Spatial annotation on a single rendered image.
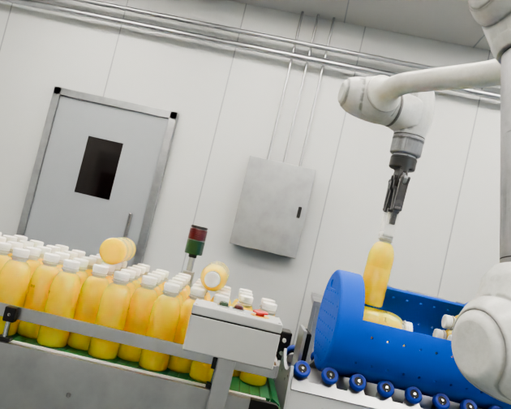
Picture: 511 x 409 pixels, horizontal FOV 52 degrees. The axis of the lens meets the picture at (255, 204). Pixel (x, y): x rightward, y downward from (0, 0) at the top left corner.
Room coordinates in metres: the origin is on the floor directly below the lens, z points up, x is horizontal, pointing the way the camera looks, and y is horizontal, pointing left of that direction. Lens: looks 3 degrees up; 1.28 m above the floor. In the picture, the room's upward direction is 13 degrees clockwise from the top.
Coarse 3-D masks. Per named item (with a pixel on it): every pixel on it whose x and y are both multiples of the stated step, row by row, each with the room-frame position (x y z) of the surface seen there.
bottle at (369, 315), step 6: (366, 312) 1.41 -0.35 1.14; (372, 312) 1.42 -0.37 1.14; (378, 312) 1.42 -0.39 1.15; (384, 312) 1.44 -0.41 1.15; (366, 318) 1.40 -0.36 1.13; (372, 318) 1.40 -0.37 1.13; (378, 318) 1.41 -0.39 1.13; (384, 318) 1.41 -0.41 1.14; (390, 318) 1.41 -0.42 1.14; (396, 318) 1.42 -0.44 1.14; (384, 324) 1.40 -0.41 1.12; (390, 324) 1.40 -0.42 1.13; (396, 324) 1.41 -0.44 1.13; (402, 324) 1.44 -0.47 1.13
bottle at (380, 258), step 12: (384, 240) 1.47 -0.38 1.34; (372, 252) 1.47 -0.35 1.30; (384, 252) 1.46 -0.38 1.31; (372, 264) 1.46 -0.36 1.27; (384, 264) 1.45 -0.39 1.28; (372, 276) 1.46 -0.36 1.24; (384, 276) 1.46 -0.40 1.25; (372, 288) 1.46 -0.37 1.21; (384, 288) 1.46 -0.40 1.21; (372, 300) 1.45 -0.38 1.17
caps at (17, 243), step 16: (0, 240) 1.44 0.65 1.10; (16, 240) 1.53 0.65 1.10; (32, 240) 1.55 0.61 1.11; (48, 256) 1.33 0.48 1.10; (64, 256) 1.40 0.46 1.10; (80, 256) 1.55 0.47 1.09; (96, 256) 1.52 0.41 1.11; (96, 272) 1.33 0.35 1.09; (128, 272) 1.37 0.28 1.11; (160, 272) 1.51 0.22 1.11; (176, 288) 1.30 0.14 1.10
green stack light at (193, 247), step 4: (188, 240) 1.82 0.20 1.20; (192, 240) 1.81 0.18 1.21; (196, 240) 1.81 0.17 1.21; (188, 244) 1.81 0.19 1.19; (192, 244) 1.81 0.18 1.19; (196, 244) 1.81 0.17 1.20; (200, 244) 1.81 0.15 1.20; (204, 244) 1.84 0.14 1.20; (188, 248) 1.81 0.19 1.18; (192, 248) 1.81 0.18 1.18; (196, 248) 1.81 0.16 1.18; (200, 248) 1.82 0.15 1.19; (188, 252) 1.81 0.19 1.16; (192, 252) 1.81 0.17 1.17; (196, 252) 1.81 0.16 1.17; (200, 252) 1.82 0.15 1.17
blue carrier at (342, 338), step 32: (352, 288) 1.39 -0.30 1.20; (320, 320) 1.57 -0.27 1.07; (352, 320) 1.35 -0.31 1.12; (416, 320) 1.62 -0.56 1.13; (320, 352) 1.46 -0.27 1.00; (352, 352) 1.35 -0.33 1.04; (384, 352) 1.35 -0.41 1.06; (416, 352) 1.35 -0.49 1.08; (448, 352) 1.35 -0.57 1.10; (416, 384) 1.39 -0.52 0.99; (448, 384) 1.37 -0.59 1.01
